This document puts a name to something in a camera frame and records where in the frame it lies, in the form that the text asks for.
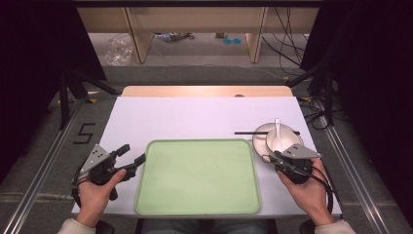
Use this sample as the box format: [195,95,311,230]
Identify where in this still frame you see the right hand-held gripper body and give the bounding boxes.
[274,143,322,185]

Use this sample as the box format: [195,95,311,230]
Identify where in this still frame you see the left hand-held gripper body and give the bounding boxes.
[77,143,129,201]

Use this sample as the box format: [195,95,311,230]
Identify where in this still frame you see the person's left hand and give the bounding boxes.
[76,169,128,226]

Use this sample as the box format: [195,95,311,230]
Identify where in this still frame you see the person's right hand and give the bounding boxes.
[276,158,336,226]

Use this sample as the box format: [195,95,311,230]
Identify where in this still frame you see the white ceramic spoon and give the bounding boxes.
[271,117,287,152]

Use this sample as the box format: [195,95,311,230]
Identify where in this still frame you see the white bowl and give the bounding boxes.
[265,127,303,154]

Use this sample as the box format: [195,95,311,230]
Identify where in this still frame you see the white plate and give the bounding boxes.
[251,122,306,159]

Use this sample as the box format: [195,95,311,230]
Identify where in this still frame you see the black chopstick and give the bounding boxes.
[234,130,301,136]

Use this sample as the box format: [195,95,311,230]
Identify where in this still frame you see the light green tray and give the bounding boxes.
[133,137,263,216]

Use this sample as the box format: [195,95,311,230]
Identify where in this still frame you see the black chair armrest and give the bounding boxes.
[298,218,317,234]
[95,219,116,234]

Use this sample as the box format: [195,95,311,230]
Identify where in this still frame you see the black metal stand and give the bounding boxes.
[57,68,119,132]
[286,59,336,127]

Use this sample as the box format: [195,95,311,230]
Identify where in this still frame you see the clear plastic bag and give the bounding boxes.
[103,33,134,66]

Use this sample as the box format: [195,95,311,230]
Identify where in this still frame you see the black curtain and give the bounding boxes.
[299,0,413,227]
[0,0,109,183]

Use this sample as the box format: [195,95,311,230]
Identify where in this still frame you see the blue and grey clutter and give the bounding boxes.
[153,31,197,43]

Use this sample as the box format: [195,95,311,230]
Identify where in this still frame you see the wooden shelf unit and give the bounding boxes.
[76,6,321,64]

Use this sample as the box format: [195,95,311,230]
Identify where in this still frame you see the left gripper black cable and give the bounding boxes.
[70,162,86,209]

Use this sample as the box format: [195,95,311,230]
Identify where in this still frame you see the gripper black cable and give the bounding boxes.
[70,162,86,209]
[305,165,335,215]

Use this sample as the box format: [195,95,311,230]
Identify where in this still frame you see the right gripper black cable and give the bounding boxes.
[305,165,335,215]

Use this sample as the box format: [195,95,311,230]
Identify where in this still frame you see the black cables on floor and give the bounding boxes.
[298,97,345,132]

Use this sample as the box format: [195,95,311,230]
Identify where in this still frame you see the aluminium floor rail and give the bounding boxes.
[0,97,84,234]
[313,97,393,234]

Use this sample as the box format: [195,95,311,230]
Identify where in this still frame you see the hanging black cables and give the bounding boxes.
[260,7,310,76]

